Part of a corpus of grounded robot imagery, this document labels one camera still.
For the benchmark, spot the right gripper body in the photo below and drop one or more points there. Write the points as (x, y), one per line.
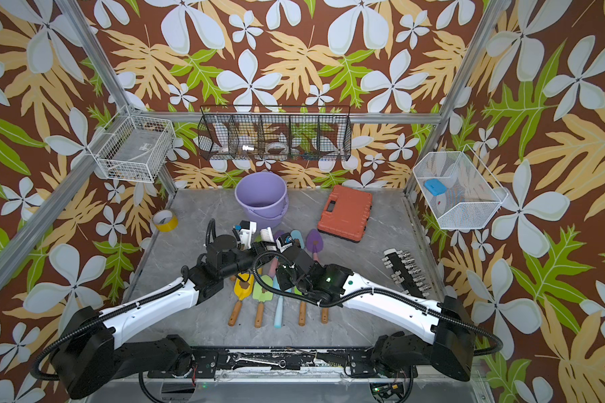
(286, 280)

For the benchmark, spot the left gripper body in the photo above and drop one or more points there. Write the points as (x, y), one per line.
(244, 260)

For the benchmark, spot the yellow square trowel wooden handle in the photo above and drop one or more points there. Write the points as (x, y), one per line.
(243, 288)

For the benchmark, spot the white brush blue handle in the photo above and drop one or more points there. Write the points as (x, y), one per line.
(267, 236)

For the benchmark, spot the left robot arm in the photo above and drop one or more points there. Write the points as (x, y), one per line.
(96, 347)

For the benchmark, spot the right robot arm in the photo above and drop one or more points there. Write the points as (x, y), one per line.
(440, 334)

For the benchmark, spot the green square trowel right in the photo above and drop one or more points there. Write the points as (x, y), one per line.
(325, 315)

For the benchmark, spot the light blue round trowel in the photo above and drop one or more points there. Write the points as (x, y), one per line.
(280, 305)

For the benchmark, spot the purple plastic bucket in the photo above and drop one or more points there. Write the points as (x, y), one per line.
(264, 199)

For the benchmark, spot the yellow tape roll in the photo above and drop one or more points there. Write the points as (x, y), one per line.
(165, 221)

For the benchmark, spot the red plastic tool case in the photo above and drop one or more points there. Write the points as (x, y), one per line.
(346, 213)

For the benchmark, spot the black socket bit rack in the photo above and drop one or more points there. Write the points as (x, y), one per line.
(406, 273)

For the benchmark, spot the blue object in basket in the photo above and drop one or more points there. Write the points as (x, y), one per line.
(435, 187)

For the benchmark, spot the green pointed trowel wooden handle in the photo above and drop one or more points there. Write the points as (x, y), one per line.
(302, 313)

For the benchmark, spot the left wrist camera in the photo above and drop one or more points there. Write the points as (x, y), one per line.
(244, 232)

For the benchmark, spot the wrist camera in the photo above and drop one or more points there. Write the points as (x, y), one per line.
(284, 241)
(244, 232)

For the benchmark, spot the purple trowel pink handle right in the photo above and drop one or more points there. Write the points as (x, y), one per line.
(314, 243)

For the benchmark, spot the green square trowel wooden handle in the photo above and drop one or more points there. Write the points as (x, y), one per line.
(262, 296)

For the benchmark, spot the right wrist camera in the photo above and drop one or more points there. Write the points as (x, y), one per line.
(284, 241)

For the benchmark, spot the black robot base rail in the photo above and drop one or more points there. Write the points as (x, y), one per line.
(217, 363)

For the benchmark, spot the black wire basket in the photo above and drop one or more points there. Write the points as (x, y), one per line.
(279, 133)

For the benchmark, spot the white wire basket left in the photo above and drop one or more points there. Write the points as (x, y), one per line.
(133, 146)

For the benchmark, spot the white wire basket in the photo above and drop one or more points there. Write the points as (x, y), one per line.
(474, 194)
(133, 146)

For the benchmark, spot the white wire basket right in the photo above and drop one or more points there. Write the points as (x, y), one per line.
(474, 194)

